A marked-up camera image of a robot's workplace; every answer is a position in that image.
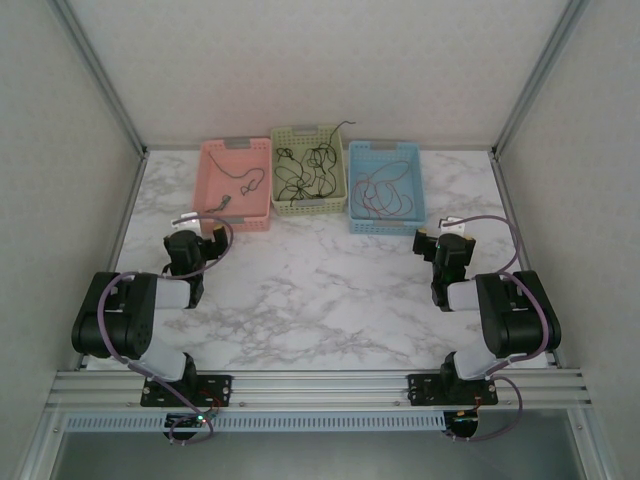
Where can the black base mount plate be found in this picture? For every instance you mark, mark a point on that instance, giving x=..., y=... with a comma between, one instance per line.
x=420, y=390
x=220, y=390

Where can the aluminium front rail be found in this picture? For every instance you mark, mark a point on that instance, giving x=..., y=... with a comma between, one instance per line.
x=320, y=390

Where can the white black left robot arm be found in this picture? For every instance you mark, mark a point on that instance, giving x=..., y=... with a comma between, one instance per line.
x=125, y=320

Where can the aluminium frame post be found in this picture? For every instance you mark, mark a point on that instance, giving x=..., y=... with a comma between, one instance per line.
x=101, y=75
x=539, y=75

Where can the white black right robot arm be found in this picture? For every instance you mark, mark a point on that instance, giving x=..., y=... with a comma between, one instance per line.
x=515, y=320

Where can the light blue plastic basket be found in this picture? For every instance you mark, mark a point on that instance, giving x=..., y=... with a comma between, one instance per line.
x=385, y=227

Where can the pale green plastic basket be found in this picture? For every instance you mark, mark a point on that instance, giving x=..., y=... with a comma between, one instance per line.
x=280, y=207

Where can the pink plastic basket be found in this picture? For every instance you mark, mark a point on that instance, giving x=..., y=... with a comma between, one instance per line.
x=250, y=210

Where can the small circuit board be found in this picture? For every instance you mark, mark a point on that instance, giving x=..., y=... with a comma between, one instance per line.
x=187, y=422
x=462, y=422

